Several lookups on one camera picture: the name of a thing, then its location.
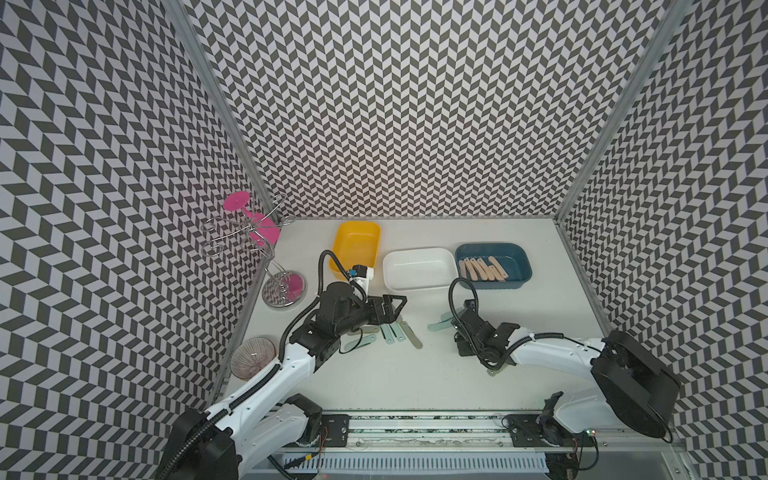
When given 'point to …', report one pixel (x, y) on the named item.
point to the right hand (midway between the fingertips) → (467, 343)
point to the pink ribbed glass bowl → (250, 355)
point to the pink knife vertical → (471, 269)
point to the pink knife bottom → (463, 270)
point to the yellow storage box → (355, 243)
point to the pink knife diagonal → (483, 270)
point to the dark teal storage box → (514, 258)
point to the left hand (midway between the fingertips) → (395, 301)
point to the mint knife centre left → (387, 334)
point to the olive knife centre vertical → (412, 336)
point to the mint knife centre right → (398, 332)
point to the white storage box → (420, 268)
